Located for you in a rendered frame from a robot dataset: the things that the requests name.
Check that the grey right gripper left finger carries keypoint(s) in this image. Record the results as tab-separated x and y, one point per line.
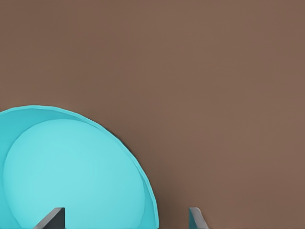
53	219

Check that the turquoise round plate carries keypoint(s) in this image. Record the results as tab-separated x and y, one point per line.
71	167

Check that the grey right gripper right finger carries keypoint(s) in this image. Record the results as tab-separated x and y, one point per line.
196	219

